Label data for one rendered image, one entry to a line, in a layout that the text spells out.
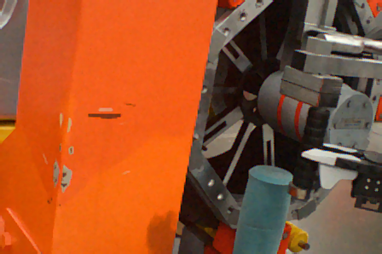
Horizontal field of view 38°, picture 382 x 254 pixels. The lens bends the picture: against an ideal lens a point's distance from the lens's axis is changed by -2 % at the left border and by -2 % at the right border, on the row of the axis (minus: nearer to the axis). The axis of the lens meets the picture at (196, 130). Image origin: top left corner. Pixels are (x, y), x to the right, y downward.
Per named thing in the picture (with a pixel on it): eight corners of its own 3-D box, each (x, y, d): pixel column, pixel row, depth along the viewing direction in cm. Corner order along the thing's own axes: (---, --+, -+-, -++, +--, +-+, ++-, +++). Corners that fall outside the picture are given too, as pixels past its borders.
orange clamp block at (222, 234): (222, 209, 124) (210, 245, 126) (245, 223, 118) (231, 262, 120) (245, 210, 129) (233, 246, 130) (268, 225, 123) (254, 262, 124)
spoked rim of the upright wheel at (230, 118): (170, 203, 147) (303, 95, 163) (223, 243, 129) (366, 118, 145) (82, 37, 119) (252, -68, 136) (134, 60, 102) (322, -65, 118)
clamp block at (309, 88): (298, 95, 97) (305, 65, 96) (338, 109, 90) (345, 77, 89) (277, 94, 94) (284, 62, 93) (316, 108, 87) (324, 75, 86)
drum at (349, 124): (294, 127, 128) (307, 66, 124) (367, 159, 111) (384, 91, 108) (246, 127, 120) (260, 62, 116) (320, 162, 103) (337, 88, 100)
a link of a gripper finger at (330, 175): (298, 187, 88) (354, 197, 89) (306, 151, 87) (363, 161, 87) (295, 181, 91) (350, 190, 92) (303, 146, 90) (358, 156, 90)
